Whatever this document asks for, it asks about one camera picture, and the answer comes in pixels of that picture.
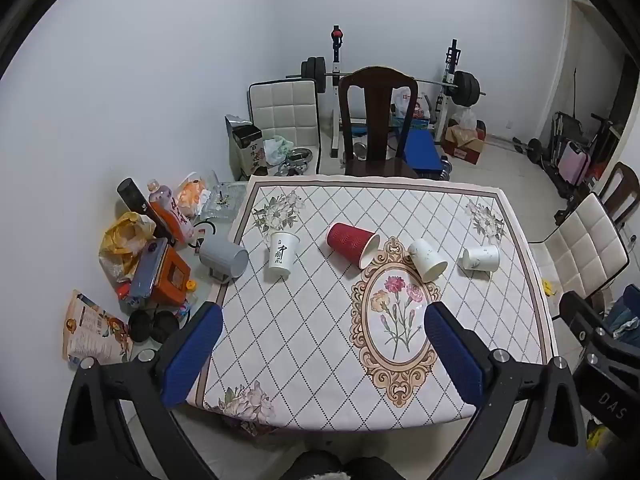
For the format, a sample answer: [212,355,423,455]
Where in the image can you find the bag of oranges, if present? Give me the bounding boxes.
[176,172,211,217]

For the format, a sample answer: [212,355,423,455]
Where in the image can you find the small black dumbbell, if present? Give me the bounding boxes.
[127,309,180,345]

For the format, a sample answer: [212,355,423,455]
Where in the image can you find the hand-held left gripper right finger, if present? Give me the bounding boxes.
[424,301,587,480]

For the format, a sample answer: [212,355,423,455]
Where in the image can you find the white marbled paper cup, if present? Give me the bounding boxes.
[461,244,501,273]

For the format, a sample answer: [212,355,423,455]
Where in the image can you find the white green plastic bag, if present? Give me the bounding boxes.
[263,136,293,166]

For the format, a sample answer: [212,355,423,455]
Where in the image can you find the barbell with black plates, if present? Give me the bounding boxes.
[286,56,487,109]

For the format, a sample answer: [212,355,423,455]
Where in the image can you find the folded black cart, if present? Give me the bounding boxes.
[549,111,591,171]

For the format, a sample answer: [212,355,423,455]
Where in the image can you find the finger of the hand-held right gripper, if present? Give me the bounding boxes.
[558,290,609,337]

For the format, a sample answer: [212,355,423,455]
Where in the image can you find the cardboard box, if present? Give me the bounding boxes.
[441,120,487,166]

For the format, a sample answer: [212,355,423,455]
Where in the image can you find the blue bench pad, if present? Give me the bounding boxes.
[403,130,444,173]

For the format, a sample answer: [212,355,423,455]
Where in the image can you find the clear plastic bag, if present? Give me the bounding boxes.
[454,107,479,132]

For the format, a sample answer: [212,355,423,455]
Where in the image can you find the pink suitcase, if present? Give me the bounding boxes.
[558,141,592,186]

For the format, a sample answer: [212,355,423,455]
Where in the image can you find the white cup with black print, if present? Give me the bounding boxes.
[268,230,301,282]

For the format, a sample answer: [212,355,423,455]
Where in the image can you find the white padded chair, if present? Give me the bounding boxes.
[247,80,322,177]
[529,192,631,319]

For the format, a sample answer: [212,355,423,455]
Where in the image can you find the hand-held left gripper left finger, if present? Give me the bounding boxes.
[57,302,224,480]

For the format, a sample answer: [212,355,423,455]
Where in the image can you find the black cable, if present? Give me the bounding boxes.
[187,219,217,251]

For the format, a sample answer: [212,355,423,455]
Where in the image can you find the black bottle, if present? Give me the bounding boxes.
[116,177,160,226]

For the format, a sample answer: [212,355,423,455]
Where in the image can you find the white weight rack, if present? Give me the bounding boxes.
[327,25,462,159]

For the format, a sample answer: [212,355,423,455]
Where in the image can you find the blue phone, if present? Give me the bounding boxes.
[129,238,166,299]

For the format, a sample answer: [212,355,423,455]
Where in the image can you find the plain white paper cup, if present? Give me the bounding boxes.
[408,238,449,283]

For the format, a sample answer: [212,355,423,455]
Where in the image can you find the blue denim cloth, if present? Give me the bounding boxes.
[604,284,640,349]

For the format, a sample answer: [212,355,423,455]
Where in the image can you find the white plastic bag red print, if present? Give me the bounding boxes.
[390,86,431,120]

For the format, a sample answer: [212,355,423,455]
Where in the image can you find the printed snack bag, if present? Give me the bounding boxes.
[62,289,135,365]

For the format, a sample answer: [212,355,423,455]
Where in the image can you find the metal bowls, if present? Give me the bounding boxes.
[278,146,315,177]

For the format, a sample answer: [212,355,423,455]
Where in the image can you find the orange drink bottle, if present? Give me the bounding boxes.
[146,179,197,242]

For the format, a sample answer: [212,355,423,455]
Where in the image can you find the red ribbed paper cup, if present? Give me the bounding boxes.
[326,222,381,269]

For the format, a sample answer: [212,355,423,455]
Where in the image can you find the orange box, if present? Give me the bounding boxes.
[150,249,193,307]

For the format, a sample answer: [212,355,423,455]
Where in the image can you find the grey mug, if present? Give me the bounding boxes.
[199,236,250,285]

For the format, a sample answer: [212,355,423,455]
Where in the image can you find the glass ashtray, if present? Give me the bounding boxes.
[198,181,248,225]

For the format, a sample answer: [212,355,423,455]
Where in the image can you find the dark wooden chair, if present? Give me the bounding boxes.
[338,66,420,179]
[598,161,640,231]

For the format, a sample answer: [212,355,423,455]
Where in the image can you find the floral printed tablecloth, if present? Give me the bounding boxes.
[186,174,560,436]

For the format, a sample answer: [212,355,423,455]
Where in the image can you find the yellow plastic bag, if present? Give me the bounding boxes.
[98,211,157,281]

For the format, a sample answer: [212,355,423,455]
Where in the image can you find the black printed box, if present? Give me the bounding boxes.
[224,114,264,182]

